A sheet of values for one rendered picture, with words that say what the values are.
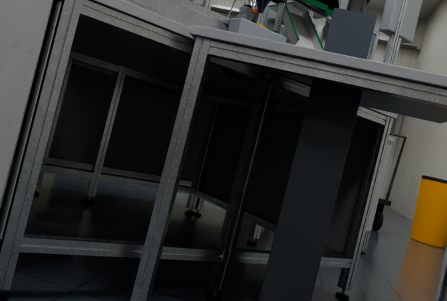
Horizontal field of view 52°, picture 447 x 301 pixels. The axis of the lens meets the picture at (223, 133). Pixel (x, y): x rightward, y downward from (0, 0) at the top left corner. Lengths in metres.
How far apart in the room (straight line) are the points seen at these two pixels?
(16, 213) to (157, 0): 0.73
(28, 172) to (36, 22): 0.39
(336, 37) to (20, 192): 1.05
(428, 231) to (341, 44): 3.97
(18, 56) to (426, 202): 4.64
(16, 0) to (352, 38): 0.99
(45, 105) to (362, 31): 0.98
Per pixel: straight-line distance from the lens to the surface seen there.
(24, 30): 1.27
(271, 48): 1.31
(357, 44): 1.55
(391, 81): 1.33
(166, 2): 1.48
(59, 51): 1.28
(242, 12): 1.86
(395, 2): 3.51
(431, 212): 5.32
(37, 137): 1.28
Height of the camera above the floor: 0.56
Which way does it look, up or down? 1 degrees up
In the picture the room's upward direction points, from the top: 14 degrees clockwise
